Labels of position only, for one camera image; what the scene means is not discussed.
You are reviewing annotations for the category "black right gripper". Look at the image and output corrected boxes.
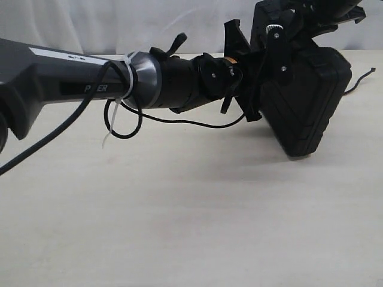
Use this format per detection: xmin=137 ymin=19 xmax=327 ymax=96
xmin=287 ymin=0 xmax=366 ymax=40

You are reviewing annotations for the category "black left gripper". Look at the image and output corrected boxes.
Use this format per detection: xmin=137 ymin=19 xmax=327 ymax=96
xmin=194 ymin=19 xmax=265 ymax=120

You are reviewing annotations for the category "black braided rope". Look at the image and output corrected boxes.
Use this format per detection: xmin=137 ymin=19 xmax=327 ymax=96
xmin=342 ymin=67 xmax=377 ymax=97

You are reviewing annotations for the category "black plastic carrying case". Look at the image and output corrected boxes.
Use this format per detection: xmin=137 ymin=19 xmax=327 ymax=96
xmin=250 ymin=0 xmax=352 ymax=158

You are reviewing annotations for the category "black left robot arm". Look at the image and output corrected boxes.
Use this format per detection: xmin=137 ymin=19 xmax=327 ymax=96
xmin=1 ymin=20 xmax=261 ymax=145

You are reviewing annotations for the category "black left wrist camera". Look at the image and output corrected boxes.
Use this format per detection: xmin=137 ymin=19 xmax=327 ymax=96
xmin=266 ymin=24 xmax=293 ymax=86

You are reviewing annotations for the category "white cable tie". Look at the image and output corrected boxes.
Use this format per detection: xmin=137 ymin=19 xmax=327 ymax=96
xmin=101 ymin=51 xmax=138 ymax=149

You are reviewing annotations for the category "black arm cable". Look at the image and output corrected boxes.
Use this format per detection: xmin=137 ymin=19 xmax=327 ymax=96
xmin=0 ymin=61 xmax=249 ymax=176

